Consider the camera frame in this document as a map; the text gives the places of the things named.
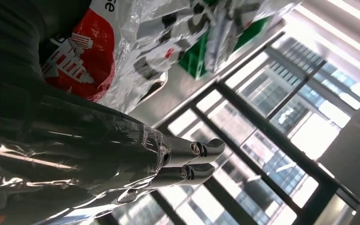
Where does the green plastic crate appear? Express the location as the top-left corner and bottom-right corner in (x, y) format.
(178, 15), (272, 80)

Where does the long white ceiling light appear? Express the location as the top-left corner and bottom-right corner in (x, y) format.
(284, 5), (360, 82)

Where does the white ceiling light strip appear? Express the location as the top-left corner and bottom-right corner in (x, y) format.
(326, 0), (360, 32)

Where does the dark window frame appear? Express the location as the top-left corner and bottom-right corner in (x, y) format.
(96, 31), (360, 225)

